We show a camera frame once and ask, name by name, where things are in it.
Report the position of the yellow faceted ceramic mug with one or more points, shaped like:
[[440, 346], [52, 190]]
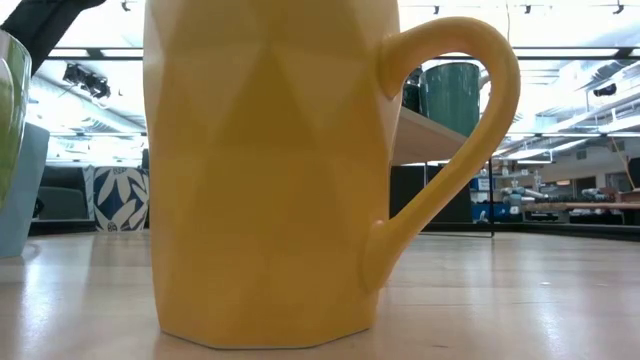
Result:
[[270, 175]]

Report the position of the teal glazed ceramic mug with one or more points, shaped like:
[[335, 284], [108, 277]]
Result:
[[450, 100]]

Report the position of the light blue mug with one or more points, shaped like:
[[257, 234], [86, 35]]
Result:
[[25, 200]]

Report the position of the green and white mug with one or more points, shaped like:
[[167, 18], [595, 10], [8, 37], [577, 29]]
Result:
[[10, 125]]

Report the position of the grey background robot arm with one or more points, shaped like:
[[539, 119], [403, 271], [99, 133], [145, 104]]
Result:
[[520, 192]]

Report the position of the black partition panels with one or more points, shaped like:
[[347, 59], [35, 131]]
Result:
[[402, 190]]

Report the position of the blue storage bins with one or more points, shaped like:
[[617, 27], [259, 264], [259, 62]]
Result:
[[480, 212]]

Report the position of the white cloth cover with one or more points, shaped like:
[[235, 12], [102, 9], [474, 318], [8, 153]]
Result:
[[88, 190]]

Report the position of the black ceiling-mounted device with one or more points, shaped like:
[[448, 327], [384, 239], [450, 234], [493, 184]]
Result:
[[87, 82]]

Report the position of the wooden background table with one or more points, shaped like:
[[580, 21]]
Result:
[[575, 205]]

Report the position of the dark grey chair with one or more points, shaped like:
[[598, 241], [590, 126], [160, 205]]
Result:
[[65, 205]]

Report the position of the small black ceiling device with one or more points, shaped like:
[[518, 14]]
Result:
[[605, 90]]

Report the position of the wooden shelf with black frame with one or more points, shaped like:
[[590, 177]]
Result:
[[420, 142]]

